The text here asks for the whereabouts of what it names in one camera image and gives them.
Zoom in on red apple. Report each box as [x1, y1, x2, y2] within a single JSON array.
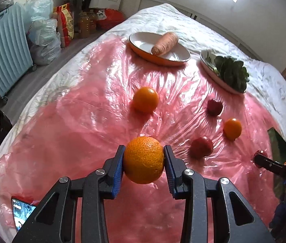
[[189, 136, 213, 160]]

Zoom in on large orange rough skin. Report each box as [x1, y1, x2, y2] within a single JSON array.
[[123, 136, 164, 184]]

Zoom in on small orange tangerine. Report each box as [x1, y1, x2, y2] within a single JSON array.
[[223, 118, 242, 141]]

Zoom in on small dark red fruit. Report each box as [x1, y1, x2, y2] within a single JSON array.
[[207, 99, 223, 116]]

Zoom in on round orange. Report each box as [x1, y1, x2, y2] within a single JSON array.
[[132, 87, 159, 114]]

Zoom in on smartphone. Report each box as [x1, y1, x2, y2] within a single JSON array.
[[11, 198, 36, 231]]

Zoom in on pink plastic sheet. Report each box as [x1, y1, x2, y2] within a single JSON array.
[[0, 37, 278, 241]]

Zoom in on white plate with greens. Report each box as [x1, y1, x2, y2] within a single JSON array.
[[200, 49, 246, 95]]

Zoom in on green leafy vegetable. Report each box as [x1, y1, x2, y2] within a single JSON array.
[[214, 55, 250, 93]]

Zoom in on carrot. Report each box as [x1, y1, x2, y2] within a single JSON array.
[[151, 32, 179, 56]]

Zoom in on orange rimmed white plate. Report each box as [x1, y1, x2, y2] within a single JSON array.
[[129, 32, 191, 66]]

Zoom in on white floral bed quilt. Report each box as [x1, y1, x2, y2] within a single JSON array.
[[0, 3, 286, 243]]

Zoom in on light blue suitcase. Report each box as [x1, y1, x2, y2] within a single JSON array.
[[0, 3, 37, 103]]

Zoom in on translucent plastic bags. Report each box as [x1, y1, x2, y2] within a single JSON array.
[[23, 0, 61, 66]]

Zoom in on red plastic bag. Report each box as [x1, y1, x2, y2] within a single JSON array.
[[96, 8, 125, 30]]

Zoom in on oil bottles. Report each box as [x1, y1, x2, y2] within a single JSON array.
[[78, 9, 97, 38]]

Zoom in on red yellow rice bag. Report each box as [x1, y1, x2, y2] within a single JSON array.
[[52, 3, 74, 48]]

